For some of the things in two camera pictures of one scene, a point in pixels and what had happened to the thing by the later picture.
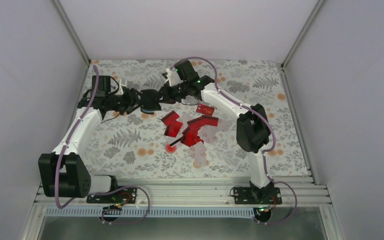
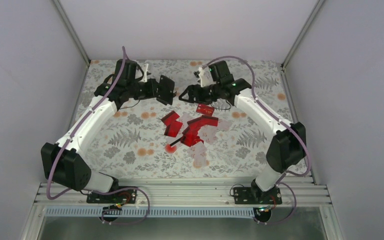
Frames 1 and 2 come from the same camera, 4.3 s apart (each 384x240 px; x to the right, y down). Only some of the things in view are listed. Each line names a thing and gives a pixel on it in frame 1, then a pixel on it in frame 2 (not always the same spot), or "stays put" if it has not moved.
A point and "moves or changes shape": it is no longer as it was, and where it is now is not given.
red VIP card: (205, 109) stays put
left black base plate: (126, 195) stays put
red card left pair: (173, 126) stays put
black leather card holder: (149, 101) moves or changes shape
